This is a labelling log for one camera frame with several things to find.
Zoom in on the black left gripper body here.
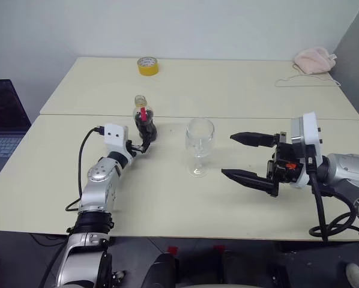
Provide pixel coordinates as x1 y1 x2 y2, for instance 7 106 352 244
127 140 143 157

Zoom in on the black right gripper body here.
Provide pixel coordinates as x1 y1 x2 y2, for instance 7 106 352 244
266 131 307 184

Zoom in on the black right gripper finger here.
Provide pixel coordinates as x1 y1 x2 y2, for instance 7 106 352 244
229 131 281 148
221 168 281 198

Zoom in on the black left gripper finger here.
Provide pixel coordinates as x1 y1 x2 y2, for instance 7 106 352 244
138 135 153 154

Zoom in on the cola bottle with red label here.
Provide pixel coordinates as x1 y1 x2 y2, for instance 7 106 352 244
133 95 158 142

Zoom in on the clear wine glass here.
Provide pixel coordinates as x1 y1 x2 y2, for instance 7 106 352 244
184 118 216 178

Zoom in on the yellow tape roll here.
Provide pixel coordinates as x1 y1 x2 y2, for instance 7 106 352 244
137 56 160 77

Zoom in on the pink cloth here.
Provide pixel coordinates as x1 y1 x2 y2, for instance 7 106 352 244
293 46 338 74

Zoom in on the dark rounded shape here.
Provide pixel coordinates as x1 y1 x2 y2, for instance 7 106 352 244
144 253 181 288

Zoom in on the dark laptop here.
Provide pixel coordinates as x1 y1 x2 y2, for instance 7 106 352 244
0 79 34 186

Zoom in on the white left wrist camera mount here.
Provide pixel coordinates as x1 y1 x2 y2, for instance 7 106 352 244
103 123 134 164

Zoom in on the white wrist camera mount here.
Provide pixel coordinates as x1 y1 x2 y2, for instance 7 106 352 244
103 123 134 164
289 111 325 189

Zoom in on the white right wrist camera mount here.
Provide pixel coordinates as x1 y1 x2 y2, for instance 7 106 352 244
289 111 325 189

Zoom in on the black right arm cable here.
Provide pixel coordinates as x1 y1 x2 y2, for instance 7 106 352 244
305 155 359 242

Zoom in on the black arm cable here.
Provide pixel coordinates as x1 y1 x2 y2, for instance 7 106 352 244
65 126 105 212
305 155 359 242

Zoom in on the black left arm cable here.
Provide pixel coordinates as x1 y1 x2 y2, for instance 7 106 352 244
65 126 105 212

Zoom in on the white string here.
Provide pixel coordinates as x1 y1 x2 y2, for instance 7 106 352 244
274 62 343 89

